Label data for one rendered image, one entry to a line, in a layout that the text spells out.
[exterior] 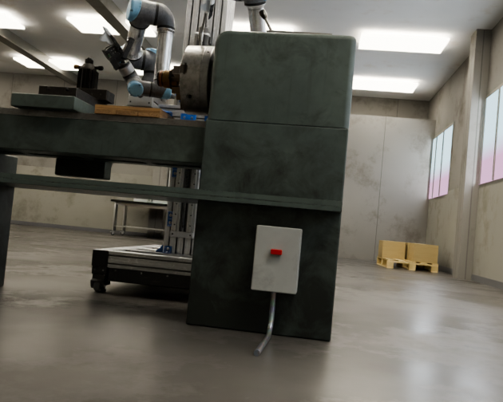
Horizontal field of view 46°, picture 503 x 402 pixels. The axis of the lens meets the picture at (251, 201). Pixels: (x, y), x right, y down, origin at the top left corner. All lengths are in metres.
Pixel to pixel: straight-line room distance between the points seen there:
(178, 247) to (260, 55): 1.42
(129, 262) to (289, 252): 1.17
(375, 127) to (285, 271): 9.36
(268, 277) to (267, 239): 0.15
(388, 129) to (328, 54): 9.13
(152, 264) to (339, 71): 1.44
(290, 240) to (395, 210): 9.17
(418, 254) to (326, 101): 6.90
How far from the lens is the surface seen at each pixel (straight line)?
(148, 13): 3.13
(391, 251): 9.66
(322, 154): 2.42
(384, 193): 11.44
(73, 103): 2.71
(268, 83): 2.49
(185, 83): 2.64
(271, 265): 2.34
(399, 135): 11.60
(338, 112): 2.44
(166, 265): 3.18
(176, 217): 3.41
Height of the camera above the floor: 0.43
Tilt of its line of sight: 2 degrees up
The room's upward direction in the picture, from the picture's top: 5 degrees clockwise
